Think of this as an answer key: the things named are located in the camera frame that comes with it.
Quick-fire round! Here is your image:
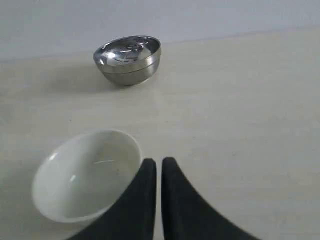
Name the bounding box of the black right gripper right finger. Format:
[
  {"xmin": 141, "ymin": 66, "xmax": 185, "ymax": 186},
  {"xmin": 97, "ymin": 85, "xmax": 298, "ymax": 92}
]
[{"xmin": 161, "ymin": 157, "xmax": 255, "ymax": 240}]

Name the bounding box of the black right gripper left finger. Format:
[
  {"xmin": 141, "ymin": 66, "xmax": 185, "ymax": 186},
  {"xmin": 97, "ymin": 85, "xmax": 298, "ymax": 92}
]
[{"xmin": 70, "ymin": 158, "xmax": 157, "ymax": 240}]

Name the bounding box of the white ceramic bowl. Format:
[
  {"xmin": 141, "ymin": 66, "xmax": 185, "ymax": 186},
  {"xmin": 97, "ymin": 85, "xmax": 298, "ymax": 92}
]
[{"xmin": 31, "ymin": 129, "xmax": 143, "ymax": 224}]

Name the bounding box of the smooth stainless steel bowl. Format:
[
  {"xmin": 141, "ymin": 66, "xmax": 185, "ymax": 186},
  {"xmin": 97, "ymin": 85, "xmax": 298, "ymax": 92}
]
[{"xmin": 93, "ymin": 35, "xmax": 162, "ymax": 86}]

